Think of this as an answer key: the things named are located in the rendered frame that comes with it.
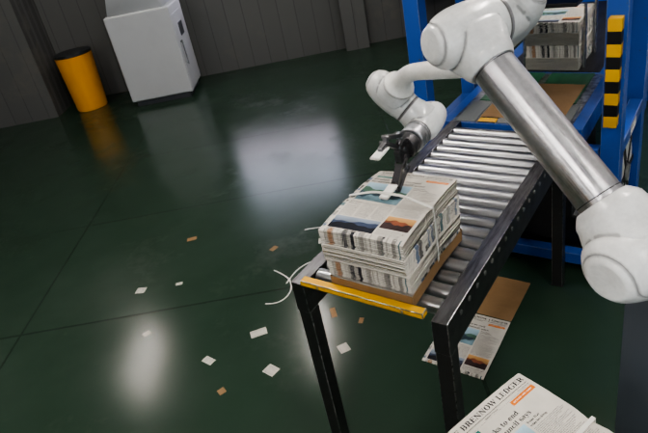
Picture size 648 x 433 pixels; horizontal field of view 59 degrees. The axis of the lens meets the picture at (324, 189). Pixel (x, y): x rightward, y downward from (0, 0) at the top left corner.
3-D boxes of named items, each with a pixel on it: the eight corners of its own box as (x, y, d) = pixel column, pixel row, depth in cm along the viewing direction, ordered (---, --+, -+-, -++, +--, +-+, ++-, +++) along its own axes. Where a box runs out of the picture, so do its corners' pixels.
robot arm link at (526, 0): (499, 10, 151) (460, 23, 145) (538, -41, 134) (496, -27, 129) (527, 49, 148) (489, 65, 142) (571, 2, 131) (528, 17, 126)
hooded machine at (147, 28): (204, 79, 742) (168, -45, 670) (197, 95, 683) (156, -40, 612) (147, 91, 745) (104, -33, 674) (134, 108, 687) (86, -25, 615)
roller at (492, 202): (514, 199, 208) (513, 212, 209) (399, 183, 234) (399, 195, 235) (510, 202, 204) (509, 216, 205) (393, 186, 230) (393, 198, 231)
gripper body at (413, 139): (418, 130, 178) (405, 146, 172) (422, 153, 182) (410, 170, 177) (397, 129, 182) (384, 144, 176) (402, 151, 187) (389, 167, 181)
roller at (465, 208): (502, 222, 199) (505, 208, 200) (385, 202, 226) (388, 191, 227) (506, 225, 203) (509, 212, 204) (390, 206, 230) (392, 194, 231)
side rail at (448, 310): (451, 358, 162) (448, 326, 156) (434, 352, 165) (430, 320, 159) (571, 152, 254) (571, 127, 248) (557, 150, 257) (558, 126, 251)
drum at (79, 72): (115, 97, 747) (94, 43, 714) (104, 109, 707) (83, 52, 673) (82, 103, 749) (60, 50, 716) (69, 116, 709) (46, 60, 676)
